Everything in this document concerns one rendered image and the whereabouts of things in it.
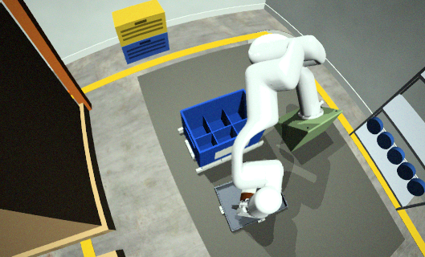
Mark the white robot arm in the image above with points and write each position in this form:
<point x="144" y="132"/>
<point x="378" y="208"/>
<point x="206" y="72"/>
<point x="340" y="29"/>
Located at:
<point x="276" y="67"/>

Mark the blue plastic crate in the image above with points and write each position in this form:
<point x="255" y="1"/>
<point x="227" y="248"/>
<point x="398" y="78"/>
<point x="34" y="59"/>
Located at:
<point x="211" y="129"/>

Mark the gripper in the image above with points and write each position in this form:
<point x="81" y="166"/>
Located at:
<point x="241" y="210"/>

